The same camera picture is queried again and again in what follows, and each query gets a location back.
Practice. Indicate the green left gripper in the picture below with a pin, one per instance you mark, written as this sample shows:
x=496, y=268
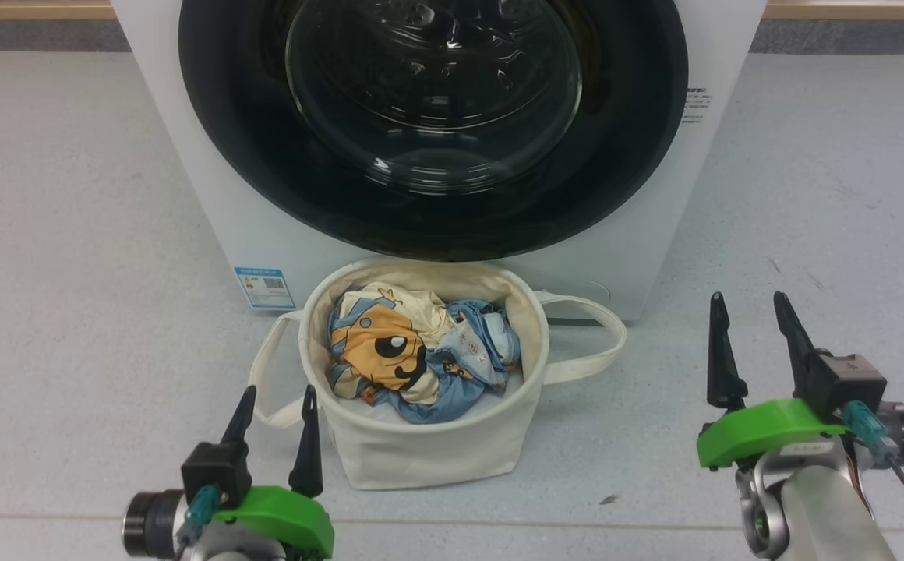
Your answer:
x=288, y=514

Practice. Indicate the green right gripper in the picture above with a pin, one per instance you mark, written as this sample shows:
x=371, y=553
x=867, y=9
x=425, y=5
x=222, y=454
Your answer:
x=756, y=428

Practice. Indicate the cream blue cartoon face garment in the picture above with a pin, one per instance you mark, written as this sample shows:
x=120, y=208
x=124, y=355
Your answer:
x=378, y=351

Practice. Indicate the blue garment with orange prints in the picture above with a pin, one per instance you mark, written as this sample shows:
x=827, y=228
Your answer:
x=491, y=343

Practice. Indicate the black round glass washer door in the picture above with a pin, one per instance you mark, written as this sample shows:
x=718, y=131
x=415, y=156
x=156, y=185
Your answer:
x=241, y=156

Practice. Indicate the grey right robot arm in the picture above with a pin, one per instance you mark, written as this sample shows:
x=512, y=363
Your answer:
x=818, y=506

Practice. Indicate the cream canvas laundry basket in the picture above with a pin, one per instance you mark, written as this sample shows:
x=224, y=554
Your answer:
x=421, y=456

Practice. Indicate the white front-load washing machine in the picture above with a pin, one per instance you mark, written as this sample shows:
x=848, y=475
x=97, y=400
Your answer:
x=616, y=265

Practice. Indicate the blue energy label sticker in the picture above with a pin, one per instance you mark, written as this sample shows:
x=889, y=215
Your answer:
x=265, y=288

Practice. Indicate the round white filter cover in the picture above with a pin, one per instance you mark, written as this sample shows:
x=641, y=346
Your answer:
x=594, y=294

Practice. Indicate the small black text label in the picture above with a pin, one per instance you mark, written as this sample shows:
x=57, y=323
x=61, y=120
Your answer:
x=697, y=105

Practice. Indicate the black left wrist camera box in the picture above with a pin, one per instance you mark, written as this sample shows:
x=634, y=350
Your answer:
x=217, y=471

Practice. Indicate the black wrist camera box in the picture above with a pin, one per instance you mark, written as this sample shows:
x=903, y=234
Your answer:
x=849, y=382
x=217, y=471

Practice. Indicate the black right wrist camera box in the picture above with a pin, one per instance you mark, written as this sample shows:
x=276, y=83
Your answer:
x=849, y=382

